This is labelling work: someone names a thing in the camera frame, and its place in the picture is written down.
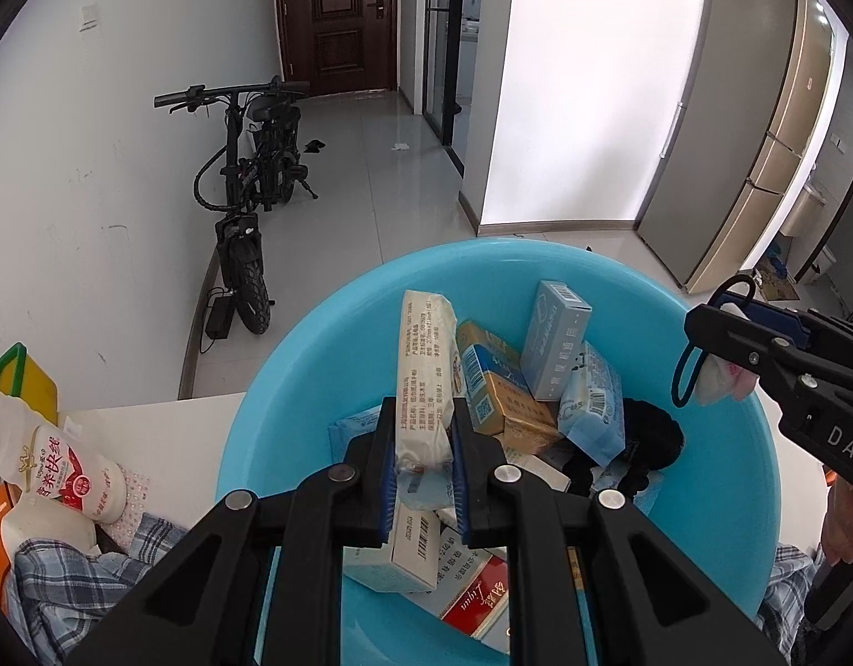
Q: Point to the cardboard box with clutter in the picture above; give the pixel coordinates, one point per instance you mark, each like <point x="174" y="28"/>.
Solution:
<point x="773" y="270"/>

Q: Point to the cream plastic bag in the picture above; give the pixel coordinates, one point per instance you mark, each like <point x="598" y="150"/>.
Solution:
<point x="51" y="524"/>

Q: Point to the black item on floor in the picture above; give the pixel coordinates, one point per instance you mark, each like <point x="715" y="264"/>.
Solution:
<point x="314" y="146"/>

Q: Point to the light blue tissue packet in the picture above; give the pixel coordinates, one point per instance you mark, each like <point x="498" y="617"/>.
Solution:
<point x="353" y="430"/>
<point x="593" y="409"/>

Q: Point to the dark brown entrance door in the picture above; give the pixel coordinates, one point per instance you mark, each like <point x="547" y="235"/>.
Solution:
<point x="336" y="14"/>

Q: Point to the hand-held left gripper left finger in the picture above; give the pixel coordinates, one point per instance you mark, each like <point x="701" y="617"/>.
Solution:
<point x="386" y="479"/>

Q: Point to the red and white box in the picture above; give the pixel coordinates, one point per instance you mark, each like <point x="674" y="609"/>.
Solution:
<point x="475" y="596"/>

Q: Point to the blue plaid blanket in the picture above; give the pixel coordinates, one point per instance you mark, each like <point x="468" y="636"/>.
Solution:
<point x="86" y="590"/>

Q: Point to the small white carton box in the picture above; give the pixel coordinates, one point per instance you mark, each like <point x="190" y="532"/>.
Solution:
<point x="544" y="473"/>

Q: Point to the grey-blue carton box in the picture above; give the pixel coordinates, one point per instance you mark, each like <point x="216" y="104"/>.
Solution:
<point x="554" y="340"/>

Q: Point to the black bike charger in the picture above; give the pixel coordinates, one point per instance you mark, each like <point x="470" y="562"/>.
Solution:
<point x="219" y="316"/>

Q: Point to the beige refrigerator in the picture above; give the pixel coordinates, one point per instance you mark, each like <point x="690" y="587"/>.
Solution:
<point x="738" y="125"/>

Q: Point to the gold carton box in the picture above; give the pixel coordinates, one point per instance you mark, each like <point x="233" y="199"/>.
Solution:
<point x="527" y="416"/>

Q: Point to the person's right hand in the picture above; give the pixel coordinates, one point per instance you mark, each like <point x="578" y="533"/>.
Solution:
<point x="846" y="520"/>

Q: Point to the long white packet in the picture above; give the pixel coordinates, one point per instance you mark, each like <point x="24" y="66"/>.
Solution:
<point x="423" y="374"/>

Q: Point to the light blue plastic basin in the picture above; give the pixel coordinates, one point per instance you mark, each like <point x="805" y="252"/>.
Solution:
<point x="710" y="499"/>

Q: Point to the black cloth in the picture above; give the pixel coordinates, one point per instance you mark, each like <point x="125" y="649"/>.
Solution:
<point x="641" y="437"/>

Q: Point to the yellow and blue box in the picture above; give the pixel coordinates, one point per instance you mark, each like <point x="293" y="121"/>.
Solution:
<point x="482" y="354"/>

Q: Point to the black electric bike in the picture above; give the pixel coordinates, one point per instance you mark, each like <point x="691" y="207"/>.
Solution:
<point x="249" y="173"/>

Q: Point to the black framed glass partition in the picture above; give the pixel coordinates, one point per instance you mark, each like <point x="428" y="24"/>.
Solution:
<point x="443" y="35"/>

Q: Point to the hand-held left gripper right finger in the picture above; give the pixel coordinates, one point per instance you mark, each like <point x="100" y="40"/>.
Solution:
<point x="462" y="479"/>

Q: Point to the white wall switch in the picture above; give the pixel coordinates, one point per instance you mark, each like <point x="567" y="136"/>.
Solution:
<point x="90" y="17"/>

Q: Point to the white cabinet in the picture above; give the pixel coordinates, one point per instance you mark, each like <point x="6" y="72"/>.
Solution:
<point x="802" y="208"/>

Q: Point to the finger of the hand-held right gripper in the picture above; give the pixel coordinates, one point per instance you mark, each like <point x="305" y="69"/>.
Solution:
<point x="766" y="316"/>
<point x="731" y="336"/>

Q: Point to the white yogurt bottle red label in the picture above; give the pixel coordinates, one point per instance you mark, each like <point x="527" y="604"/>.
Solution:
<point x="58" y="465"/>

